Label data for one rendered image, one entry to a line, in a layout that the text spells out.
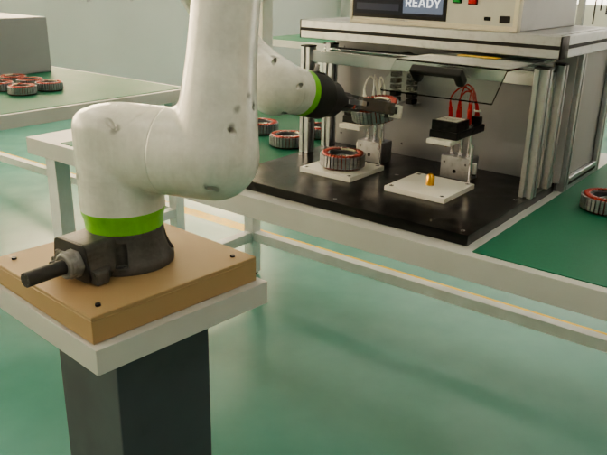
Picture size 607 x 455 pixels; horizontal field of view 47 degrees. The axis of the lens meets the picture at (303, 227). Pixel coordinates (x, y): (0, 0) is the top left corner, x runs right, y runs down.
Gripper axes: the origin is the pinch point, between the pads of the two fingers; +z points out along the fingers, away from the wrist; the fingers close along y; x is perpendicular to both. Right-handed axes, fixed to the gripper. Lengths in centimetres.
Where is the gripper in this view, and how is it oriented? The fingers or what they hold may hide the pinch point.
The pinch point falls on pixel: (374, 109)
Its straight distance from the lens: 162.1
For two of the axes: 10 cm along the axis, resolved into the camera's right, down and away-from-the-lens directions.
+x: -1.4, 9.8, 1.2
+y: -7.7, -1.9, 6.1
